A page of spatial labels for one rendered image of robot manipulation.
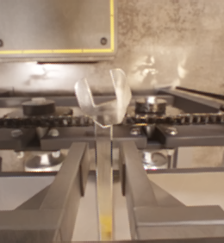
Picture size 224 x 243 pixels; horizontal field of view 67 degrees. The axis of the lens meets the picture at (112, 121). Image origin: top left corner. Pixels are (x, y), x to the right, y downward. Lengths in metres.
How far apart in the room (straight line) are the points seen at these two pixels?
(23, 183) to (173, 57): 1.31
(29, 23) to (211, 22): 1.17
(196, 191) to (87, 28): 0.93
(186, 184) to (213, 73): 1.37
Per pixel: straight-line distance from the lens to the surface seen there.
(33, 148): 0.47
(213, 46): 1.52
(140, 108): 0.44
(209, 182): 0.20
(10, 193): 0.20
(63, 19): 1.05
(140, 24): 1.37
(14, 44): 1.11
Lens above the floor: 1.31
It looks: 74 degrees down
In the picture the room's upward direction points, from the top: 175 degrees clockwise
